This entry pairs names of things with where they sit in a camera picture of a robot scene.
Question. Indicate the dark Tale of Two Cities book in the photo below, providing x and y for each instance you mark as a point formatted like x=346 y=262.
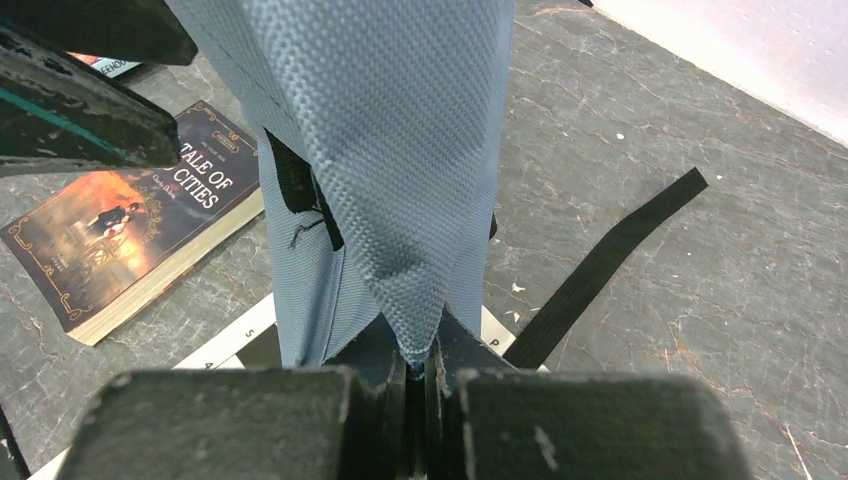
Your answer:
x=108 y=244

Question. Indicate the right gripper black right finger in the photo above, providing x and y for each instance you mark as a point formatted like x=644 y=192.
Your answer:
x=489 y=420

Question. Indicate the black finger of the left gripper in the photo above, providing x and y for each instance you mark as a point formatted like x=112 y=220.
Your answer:
x=143 y=31
x=59 y=115

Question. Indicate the black white chess mat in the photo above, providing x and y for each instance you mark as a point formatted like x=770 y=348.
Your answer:
x=228 y=347

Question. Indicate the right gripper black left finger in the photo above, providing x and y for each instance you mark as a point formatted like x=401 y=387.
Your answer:
x=262 y=423

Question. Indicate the colourful treehouse book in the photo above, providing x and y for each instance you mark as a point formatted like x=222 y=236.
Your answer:
x=112 y=68

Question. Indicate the blue grey backpack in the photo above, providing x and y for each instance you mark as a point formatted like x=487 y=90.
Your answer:
x=378 y=125

